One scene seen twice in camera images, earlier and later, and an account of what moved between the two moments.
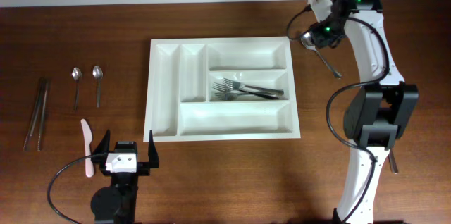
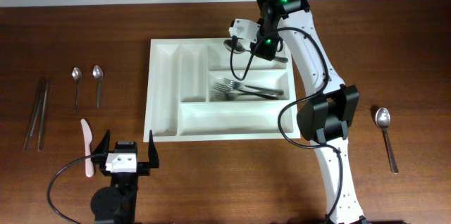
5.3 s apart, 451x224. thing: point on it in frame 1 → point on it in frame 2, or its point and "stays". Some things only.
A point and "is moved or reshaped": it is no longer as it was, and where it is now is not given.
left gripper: (145, 169) stays
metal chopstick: (34, 114) stays
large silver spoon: (307, 40) is moved or reshaped
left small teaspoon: (77, 75) stays
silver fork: (243, 86) stays
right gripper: (318, 32) → (265, 51)
